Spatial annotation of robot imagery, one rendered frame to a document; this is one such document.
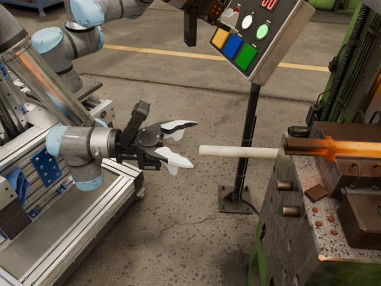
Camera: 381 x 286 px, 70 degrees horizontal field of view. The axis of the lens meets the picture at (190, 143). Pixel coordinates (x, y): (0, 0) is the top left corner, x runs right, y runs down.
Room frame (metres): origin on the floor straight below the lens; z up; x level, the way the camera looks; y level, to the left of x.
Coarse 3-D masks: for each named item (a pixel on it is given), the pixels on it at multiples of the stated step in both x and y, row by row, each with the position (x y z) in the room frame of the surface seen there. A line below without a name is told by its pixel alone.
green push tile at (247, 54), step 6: (246, 48) 0.92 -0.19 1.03; (252, 48) 0.90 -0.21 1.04; (240, 54) 0.92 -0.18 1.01; (246, 54) 0.90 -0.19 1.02; (252, 54) 0.88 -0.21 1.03; (240, 60) 0.90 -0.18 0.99; (246, 60) 0.88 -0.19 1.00; (252, 60) 0.87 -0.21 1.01; (240, 66) 0.89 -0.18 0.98; (246, 66) 0.86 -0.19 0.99
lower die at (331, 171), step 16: (320, 128) 0.54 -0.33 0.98; (336, 128) 0.54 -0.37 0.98; (352, 128) 0.54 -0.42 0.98; (368, 128) 0.54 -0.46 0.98; (320, 160) 0.47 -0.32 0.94; (336, 160) 0.42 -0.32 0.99; (352, 160) 0.42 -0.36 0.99; (368, 160) 0.42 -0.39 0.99; (336, 176) 0.39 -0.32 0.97; (352, 176) 0.37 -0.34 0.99; (368, 176) 0.37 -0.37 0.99; (336, 192) 0.37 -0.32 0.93
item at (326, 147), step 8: (328, 136) 0.47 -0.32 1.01; (288, 144) 0.45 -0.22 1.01; (296, 144) 0.45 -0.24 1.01; (304, 144) 0.45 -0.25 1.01; (312, 144) 0.45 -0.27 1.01; (320, 144) 0.45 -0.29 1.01; (328, 144) 0.45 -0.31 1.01; (336, 144) 0.45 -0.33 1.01; (344, 144) 0.45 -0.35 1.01; (352, 144) 0.45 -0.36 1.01; (360, 144) 0.45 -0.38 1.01; (368, 144) 0.45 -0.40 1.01; (376, 144) 0.45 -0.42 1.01; (288, 152) 0.45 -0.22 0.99; (296, 152) 0.45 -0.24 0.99; (304, 152) 0.45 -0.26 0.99; (312, 152) 0.45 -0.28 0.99; (320, 152) 0.45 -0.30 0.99; (328, 152) 0.43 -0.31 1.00; (336, 152) 0.44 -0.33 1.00; (344, 152) 0.43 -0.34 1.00; (352, 152) 0.43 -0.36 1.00; (360, 152) 0.43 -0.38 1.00; (368, 152) 0.43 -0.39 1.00; (376, 152) 0.43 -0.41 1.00; (328, 160) 0.43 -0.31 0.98
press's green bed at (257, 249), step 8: (256, 232) 0.59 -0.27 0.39; (256, 240) 0.56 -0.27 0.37; (256, 248) 0.55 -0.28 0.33; (256, 256) 0.54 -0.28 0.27; (248, 264) 0.60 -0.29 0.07; (256, 264) 0.54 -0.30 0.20; (264, 264) 0.43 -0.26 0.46; (248, 272) 0.54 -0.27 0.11; (256, 272) 0.52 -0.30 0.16; (264, 272) 0.40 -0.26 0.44; (248, 280) 0.51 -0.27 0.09; (256, 280) 0.49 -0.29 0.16; (264, 280) 0.38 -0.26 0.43
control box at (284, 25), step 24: (240, 0) 1.12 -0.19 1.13; (288, 0) 0.91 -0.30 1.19; (240, 24) 1.03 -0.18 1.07; (264, 24) 0.93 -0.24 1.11; (288, 24) 0.87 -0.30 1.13; (216, 48) 1.07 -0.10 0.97; (240, 48) 0.95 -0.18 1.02; (264, 48) 0.86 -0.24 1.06; (288, 48) 0.87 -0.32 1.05; (240, 72) 0.88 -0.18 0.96; (264, 72) 0.85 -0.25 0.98
